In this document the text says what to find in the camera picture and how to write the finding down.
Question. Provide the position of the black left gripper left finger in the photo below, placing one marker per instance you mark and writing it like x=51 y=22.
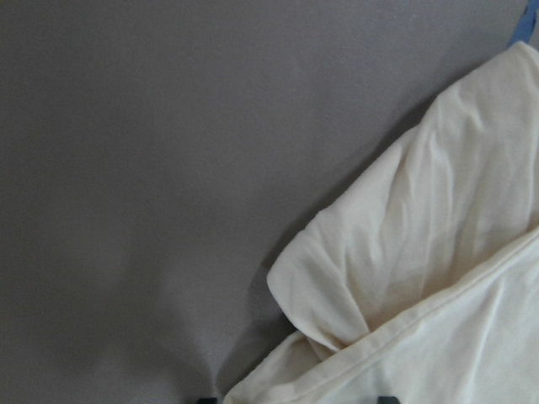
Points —
x=208 y=400

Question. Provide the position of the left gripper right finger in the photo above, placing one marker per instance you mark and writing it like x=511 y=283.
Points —
x=387 y=400

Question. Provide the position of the cream long-sleeve printed shirt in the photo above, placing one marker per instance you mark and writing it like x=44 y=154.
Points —
x=420 y=282

